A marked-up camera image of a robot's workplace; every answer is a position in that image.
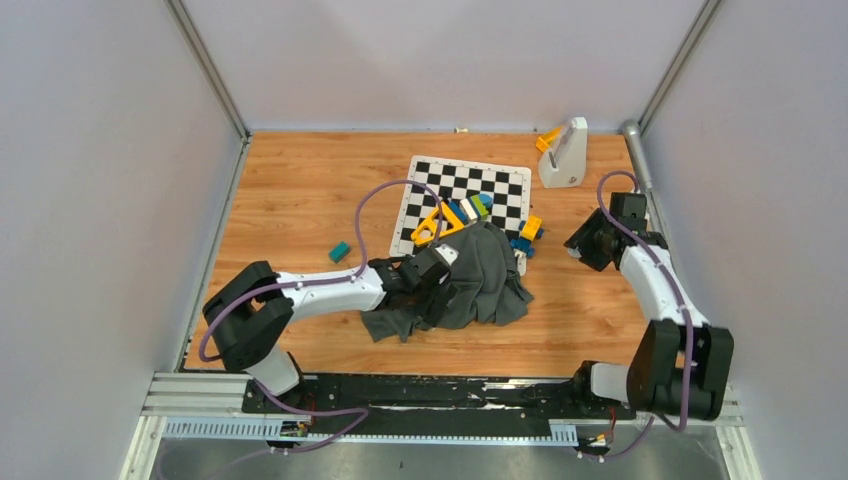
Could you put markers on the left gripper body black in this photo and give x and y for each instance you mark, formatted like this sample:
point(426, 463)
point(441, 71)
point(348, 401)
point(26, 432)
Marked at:
point(426, 306)

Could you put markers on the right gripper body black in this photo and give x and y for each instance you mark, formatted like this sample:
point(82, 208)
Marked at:
point(589, 240)

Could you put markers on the grey t-shirt garment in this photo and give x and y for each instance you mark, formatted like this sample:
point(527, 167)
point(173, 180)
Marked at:
point(484, 282)

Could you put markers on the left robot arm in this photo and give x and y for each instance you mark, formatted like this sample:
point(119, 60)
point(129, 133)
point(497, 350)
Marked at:
point(248, 315)

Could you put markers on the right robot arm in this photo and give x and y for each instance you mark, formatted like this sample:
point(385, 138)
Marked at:
point(682, 364)

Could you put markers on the yellow triangle block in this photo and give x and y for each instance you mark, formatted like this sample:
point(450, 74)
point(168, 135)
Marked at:
point(443, 221)

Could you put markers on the white wedge stand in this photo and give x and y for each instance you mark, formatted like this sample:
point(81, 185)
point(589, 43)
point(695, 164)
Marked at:
point(564, 164)

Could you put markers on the colourful stacked block tower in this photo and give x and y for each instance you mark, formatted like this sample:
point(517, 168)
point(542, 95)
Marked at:
point(472, 209)

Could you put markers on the teal rectangular block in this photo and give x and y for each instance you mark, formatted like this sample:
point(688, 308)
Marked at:
point(339, 252)

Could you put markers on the black white checkerboard mat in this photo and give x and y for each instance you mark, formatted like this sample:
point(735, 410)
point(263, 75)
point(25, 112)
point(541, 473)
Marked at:
point(508, 186)

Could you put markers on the orange clip behind stand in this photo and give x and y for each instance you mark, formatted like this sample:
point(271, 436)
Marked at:
point(545, 141)

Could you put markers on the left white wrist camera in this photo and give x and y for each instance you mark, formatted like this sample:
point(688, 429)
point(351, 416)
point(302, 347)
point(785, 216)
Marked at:
point(448, 254)

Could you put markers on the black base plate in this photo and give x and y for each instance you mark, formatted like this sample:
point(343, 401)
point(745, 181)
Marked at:
point(415, 405)

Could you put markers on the aluminium frame rail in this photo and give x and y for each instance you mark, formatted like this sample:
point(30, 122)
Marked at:
point(222, 406)

